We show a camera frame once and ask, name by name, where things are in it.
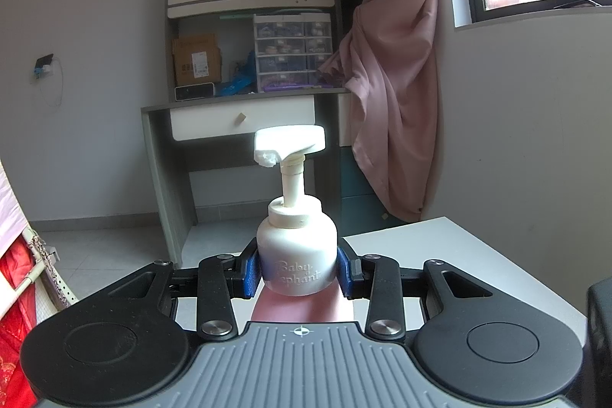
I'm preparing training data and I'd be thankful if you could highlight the red patterned cloth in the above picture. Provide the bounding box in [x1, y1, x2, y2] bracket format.
[0, 240, 43, 408]

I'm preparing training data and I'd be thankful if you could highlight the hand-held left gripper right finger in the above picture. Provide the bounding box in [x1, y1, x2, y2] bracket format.
[336, 238, 498, 339]

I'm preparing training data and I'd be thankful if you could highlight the white bed rail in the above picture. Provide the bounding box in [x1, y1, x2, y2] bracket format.
[21, 225, 80, 309]

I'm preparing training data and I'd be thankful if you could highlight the pale pink bed sheet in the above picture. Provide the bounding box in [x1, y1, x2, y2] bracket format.
[0, 159, 32, 257]

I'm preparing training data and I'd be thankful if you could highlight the blue plastic bag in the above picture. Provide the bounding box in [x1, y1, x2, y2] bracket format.
[215, 49, 256, 97]

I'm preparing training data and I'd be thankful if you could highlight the cardboard box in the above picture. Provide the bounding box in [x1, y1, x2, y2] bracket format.
[172, 34, 223, 88]

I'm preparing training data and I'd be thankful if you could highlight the wall socket with charger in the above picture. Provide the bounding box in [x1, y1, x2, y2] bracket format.
[33, 53, 55, 80]

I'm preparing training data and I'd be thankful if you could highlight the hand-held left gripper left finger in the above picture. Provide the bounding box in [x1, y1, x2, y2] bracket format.
[96, 238, 263, 338]

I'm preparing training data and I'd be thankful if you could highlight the pink pump bottle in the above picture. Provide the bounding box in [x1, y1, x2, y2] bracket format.
[251, 126, 353, 323]

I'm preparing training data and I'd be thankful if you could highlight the small black device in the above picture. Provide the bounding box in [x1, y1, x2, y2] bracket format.
[174, 84, 216, 102]

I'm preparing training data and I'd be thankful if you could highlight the clear plastic drawer organizer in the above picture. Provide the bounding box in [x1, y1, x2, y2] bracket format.
[253, 12, 334, 93]

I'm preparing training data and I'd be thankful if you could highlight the white desk drawer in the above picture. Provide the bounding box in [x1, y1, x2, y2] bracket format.
[169, 96, 316, 142]

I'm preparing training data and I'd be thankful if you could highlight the pink curtain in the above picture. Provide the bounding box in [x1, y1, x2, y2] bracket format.
[318, 0, 461, 221]

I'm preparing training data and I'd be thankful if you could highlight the teal cabinet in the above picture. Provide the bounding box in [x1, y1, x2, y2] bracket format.
[339, 146, 384, 224]

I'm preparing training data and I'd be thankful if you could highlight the grey desk with shelf hutch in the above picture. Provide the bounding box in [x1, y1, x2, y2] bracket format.
[140, 0, 378, 268]

